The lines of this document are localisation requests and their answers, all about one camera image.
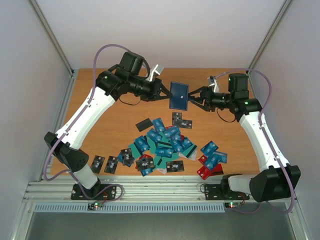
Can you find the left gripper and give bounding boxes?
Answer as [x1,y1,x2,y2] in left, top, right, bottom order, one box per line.
[129,75,173,102]

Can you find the dark blue card holder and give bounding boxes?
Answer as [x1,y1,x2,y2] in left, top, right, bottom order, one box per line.
[169,81,189,111]

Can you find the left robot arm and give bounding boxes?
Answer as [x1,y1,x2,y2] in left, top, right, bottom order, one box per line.
[44,51,172,199]

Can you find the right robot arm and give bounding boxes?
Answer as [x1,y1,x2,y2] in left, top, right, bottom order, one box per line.
[188,72,301,203]

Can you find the blue card top of pile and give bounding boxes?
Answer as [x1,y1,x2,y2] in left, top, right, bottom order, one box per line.
[152,118,166,132]

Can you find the blue card of pile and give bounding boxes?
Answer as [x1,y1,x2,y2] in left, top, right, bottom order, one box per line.
[152,118,166,132]
[140,168,155,177]

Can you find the plain black card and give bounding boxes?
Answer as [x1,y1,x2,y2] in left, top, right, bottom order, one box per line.
[135,118,153,132]

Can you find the large teal card centre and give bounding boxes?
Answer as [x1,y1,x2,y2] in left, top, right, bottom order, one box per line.
[146,129,172,154]

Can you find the blue card right upper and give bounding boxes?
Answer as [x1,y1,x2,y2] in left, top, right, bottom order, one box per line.
[200,141,219,157]

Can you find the blue card right lower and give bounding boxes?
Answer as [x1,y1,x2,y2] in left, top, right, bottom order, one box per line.
[203,151,228,170]

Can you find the teal card with stripe bottom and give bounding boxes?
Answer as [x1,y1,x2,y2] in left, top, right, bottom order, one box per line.
[154,156,171,169]

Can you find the black vip card on red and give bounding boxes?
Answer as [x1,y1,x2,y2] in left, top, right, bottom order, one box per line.
[136,157,155,171]

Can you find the red card bottom right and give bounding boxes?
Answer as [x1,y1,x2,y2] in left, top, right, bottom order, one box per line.
[196,163,224,180]

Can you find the white card with red print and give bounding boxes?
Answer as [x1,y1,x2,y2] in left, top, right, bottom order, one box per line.
[156,168,167,175]

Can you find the blue card bottom of pile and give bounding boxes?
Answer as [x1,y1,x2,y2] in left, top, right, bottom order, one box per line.
[140,168,155,177]

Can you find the right controller board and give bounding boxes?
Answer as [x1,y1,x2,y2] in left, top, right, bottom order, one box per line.
[224,201,243,209]

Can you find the controller board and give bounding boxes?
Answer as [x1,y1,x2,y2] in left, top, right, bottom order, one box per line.
[87,202,104,211]
[224,201,243,209]

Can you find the left controller board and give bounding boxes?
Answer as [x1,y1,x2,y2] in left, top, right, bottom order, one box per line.
[87,202,104,211]

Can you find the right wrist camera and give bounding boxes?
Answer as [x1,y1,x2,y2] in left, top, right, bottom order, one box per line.
[207,75,220,93]

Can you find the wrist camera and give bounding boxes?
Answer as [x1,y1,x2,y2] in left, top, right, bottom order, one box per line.
[146,64,164,82]
[207,75,220,93]

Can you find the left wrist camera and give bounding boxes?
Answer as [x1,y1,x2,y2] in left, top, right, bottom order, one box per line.
[146,64,164,82]

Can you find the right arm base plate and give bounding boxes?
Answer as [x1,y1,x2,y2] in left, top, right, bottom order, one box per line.
[204,184,250,201]

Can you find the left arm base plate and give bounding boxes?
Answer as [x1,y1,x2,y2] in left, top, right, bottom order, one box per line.
[70,184,117,201]

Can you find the grey slotted cable duct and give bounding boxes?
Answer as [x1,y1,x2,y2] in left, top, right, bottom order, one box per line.
[33,202,225,214]

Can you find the aluminium rail frame front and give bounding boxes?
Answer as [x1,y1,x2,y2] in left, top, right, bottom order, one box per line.
[23,174,222,203]

